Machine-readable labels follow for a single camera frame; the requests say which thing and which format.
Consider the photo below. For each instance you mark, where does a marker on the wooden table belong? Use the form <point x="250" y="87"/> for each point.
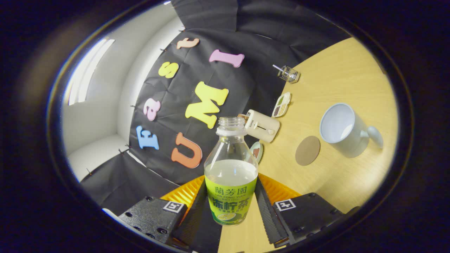
<point x="334" y="70"/>

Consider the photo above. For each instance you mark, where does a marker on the brown toast slice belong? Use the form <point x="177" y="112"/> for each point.
<point x="242" y="117"/>

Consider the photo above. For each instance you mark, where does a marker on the round brown coaster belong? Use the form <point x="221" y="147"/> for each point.
<point x="308" y="151"/>

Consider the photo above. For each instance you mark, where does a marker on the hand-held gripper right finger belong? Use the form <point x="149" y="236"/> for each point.
<point x="269" y="214"/>

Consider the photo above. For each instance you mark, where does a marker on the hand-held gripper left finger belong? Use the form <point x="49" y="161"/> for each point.
<point x="191" y="214"/>

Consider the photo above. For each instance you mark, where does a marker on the pale blue cup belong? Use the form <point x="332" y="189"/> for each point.
<point x="351" y="140"/>

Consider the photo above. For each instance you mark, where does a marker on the green label juice bottle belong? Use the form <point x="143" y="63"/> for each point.
<point x="230" y="196"/>

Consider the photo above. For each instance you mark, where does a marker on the pale green plate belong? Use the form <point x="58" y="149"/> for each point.
<point x="260" y="146"/>

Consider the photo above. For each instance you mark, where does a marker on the white divided snack tray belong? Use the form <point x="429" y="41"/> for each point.
<point x="281" y="104"/>

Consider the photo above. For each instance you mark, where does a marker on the brown meat piece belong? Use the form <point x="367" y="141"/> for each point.
<point x="256" y="152"/>

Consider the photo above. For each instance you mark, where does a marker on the clear glass tumbler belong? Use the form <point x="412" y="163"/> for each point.
<point x="289" y="74"/>

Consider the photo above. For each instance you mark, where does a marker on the white toaster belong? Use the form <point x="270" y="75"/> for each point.
<point x="262" y="126"/>

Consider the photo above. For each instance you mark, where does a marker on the white straw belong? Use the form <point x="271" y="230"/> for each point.
<point x="277" y="67"/>

